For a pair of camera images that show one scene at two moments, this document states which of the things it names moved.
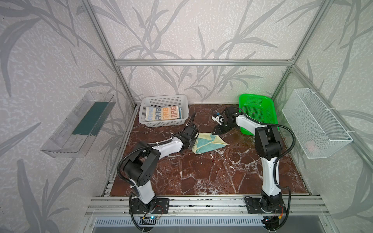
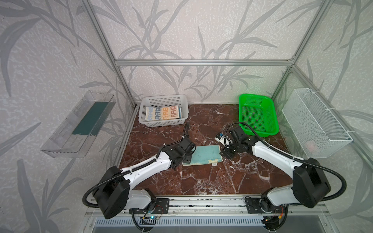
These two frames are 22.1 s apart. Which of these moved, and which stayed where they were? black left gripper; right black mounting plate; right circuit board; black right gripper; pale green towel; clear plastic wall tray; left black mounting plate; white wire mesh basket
Moved: pale green towel; black right gripper; black left gripper
Stayed: left black mounting plate; right circuit board; clear plastic wall tray; right black mounting plate; white wire mesh basket
